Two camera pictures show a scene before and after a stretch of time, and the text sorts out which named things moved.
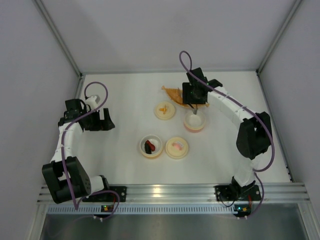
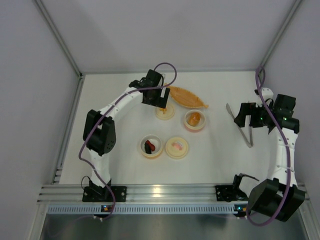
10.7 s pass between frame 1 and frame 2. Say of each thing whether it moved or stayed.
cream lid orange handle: stayed
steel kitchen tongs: moved
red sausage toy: stayed
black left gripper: moved
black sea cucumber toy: stayed
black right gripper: moved
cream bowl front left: stayed
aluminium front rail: stayed
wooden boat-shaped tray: stayed
